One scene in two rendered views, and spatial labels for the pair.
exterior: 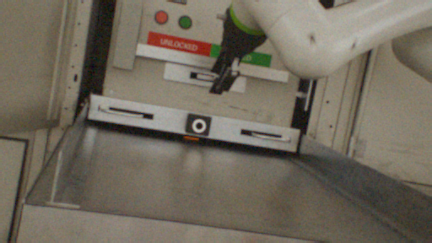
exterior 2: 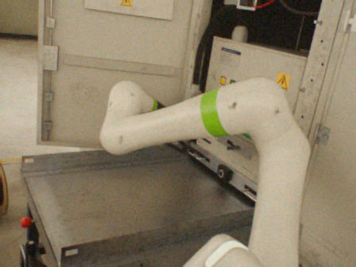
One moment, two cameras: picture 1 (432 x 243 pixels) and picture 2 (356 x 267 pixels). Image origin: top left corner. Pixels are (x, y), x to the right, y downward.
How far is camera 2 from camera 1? 142 cm
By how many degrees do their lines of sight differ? 67
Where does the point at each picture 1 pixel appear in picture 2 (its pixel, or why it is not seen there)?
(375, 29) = (137, 133)
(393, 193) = (136, 239)
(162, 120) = (212, 164)
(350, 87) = not seen: hidden behind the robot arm
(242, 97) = (249, 163)
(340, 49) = (108, 140)
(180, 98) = (222, 153)
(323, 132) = not seen: hidden behind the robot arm
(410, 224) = (110, 254)
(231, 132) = (240, 183)
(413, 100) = (342, 207)
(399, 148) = (327, 245)
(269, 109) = not seen: hidden behind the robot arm
